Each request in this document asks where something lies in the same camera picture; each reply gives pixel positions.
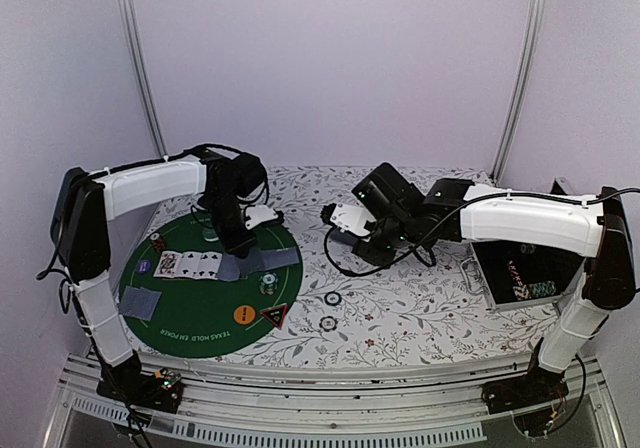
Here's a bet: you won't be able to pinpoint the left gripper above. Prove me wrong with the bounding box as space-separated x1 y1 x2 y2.
206 191 260 259

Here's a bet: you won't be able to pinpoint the clear dealer button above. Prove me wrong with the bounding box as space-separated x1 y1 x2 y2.
202 228 218 242

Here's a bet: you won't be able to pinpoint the community blue card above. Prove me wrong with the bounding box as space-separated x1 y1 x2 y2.
235 247 264 277
216 254 241 282

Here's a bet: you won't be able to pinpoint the face-up club card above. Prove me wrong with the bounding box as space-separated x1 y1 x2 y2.
195 251 222 279
174 251 202 279

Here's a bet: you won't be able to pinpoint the dealt blue card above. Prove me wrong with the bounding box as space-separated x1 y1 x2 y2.
130 289 162 321
261 247 300 270
119 286 145 318

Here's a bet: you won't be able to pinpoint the red black chip stack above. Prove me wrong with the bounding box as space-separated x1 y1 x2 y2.
149 232 166 253

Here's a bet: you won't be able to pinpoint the black white poker chip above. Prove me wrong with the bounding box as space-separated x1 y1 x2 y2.
324 291 342 306

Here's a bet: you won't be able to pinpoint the queen of hearts card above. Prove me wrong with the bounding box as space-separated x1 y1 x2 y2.
154 250 182 278

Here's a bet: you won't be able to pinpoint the green white chip stack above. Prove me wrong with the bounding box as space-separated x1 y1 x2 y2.
259 273 278 295

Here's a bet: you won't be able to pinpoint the purple small blind button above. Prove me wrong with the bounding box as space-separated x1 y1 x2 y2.
135 260 152 274

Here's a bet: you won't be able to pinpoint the orange big blind button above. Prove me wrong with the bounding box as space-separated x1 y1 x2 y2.
233 305 256 326

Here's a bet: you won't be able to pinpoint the black red triangular chip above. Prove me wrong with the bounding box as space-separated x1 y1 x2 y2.
260 304 288 329

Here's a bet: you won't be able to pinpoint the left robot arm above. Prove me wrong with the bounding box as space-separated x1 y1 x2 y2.
36 143 268 414

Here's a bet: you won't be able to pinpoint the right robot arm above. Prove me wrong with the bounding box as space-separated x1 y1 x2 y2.
324 163 637 413

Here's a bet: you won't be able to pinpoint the floral tablecloth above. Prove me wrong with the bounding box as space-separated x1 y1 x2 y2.
102 165 564 369

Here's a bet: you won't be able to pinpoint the green poker mat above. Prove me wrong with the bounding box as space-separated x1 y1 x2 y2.
119 214 303 359

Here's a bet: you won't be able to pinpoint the poker chips in case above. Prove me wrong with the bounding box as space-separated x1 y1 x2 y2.
506 243 558 301

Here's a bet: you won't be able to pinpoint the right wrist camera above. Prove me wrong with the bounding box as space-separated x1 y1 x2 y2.
320 203 376 237

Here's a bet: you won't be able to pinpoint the front aluminium rail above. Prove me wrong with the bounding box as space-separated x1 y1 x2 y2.
42 352 624 448

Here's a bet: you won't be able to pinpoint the left aluminium frame post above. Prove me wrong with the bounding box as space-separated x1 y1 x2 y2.
118 0 168 157

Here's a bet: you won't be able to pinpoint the aluminium frame post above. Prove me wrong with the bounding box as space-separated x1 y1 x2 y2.
118 0 168 157
490 0 546 184

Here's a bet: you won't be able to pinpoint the right aluminium frame post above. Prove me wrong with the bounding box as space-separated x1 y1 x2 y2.
490 0 546 184

